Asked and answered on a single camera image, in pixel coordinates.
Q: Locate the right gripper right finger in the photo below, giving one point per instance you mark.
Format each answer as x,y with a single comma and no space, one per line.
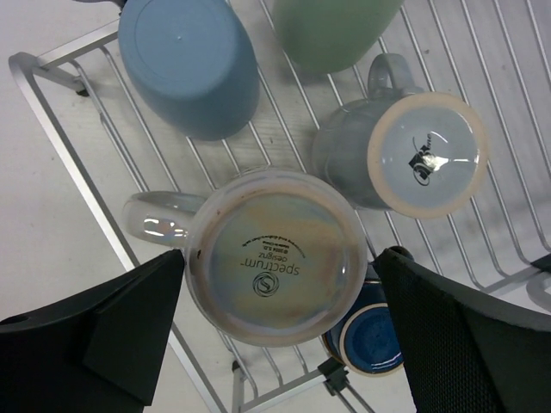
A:
464,350

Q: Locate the white patterned ceramic mug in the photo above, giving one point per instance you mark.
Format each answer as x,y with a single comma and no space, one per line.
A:
273,258

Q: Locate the dark blue ceramic cup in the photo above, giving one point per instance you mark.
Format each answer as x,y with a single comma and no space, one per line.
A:
364,340

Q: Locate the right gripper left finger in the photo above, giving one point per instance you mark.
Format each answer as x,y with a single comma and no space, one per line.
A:
100,350

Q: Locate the light blue plastic cup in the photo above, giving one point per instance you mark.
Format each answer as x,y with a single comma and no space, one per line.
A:
193,64

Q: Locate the grey ceramic mug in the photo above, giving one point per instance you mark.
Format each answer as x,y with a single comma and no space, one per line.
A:
420,153

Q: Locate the light green plastic cup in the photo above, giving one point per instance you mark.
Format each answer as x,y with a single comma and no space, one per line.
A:
330,36

